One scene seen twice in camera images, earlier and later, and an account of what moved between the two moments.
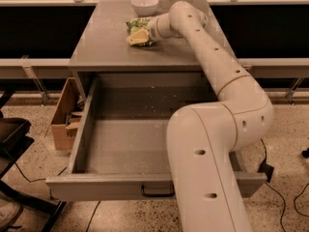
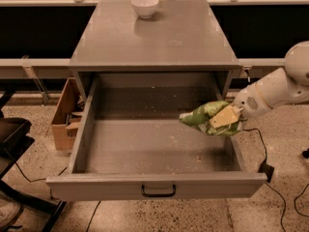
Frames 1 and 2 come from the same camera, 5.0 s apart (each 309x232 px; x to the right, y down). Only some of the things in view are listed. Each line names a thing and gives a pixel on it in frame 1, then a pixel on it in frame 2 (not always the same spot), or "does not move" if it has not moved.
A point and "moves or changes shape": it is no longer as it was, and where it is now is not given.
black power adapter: [267, 169] does not move
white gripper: [154, 29] to [248, 104]
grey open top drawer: [121, 147] does not move
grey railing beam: [36, 68] does not move
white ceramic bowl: [145, 6] does not move
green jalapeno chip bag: [135, 25] moves or changes shape
